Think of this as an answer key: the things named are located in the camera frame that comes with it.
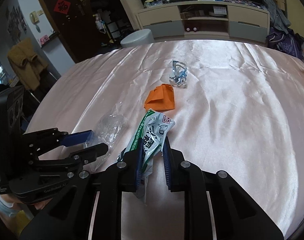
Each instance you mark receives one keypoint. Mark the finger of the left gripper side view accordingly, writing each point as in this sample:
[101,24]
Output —
[73,139]

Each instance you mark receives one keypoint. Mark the finger of the left gripper side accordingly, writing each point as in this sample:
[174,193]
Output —
[90,154]

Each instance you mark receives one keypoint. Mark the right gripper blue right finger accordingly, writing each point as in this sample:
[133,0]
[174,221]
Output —
[166,160]

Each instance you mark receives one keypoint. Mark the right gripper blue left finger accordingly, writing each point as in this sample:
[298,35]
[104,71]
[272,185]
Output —
[139,161]

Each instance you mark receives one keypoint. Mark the white green snack packet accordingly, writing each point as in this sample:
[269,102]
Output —
[149,137]

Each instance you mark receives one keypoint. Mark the clear plastic bag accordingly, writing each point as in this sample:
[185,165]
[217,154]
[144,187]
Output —
[108,130]

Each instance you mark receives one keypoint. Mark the orange paper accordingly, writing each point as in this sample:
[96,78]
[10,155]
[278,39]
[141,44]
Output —
[161,98]

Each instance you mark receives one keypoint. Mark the blue white wrapper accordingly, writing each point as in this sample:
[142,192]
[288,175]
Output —
[178,76]

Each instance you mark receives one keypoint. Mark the pink satin tablecloth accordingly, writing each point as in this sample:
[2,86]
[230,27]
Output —
[242,111]

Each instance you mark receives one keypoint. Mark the brown hanging jacket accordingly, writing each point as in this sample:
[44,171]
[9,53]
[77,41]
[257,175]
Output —
[27,64]

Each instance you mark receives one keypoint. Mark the grey round stool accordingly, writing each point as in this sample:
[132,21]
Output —
[140,37]

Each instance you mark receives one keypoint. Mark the red diamond door sign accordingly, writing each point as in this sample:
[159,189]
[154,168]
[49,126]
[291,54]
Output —
[62,6]

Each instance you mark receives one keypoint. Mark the dark wooden door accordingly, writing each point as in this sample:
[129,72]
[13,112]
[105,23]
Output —
[77,30]

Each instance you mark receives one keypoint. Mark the beige tv cabinet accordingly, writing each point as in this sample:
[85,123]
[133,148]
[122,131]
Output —
[206,20]

